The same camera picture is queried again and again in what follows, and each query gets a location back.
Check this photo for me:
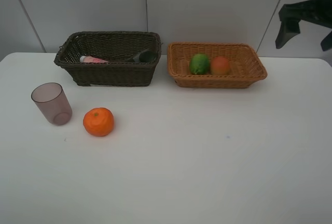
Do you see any dark brown wicker basket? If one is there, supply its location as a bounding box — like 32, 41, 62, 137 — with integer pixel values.
54, 31, 161, 87

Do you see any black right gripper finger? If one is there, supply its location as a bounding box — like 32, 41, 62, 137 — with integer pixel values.
275, 19, 300, 49
321, 32, 332, 51

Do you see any red orange peach fruit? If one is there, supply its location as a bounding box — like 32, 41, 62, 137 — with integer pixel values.
210, 56, 230, 76

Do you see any orange mandarin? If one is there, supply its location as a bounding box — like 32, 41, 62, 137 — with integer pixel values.
83, 107, 115, 137

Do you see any green lime fruit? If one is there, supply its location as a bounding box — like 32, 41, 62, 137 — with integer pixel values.
189, 53, 210, 75

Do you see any dark green square bottle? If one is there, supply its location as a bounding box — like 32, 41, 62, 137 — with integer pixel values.
126, 49, 157, 63

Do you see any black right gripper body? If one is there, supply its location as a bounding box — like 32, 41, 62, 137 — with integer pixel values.
279, 0, 331, 28

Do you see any light orange wicker basket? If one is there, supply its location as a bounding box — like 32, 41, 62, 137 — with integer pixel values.
167, 42, 268, 89

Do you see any translucent purple plastic cup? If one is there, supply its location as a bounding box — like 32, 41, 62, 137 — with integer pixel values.
31, 82, 73, 125

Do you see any pink bottle white cap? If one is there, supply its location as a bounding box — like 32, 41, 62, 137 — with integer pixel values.
79, 56, 109, 64

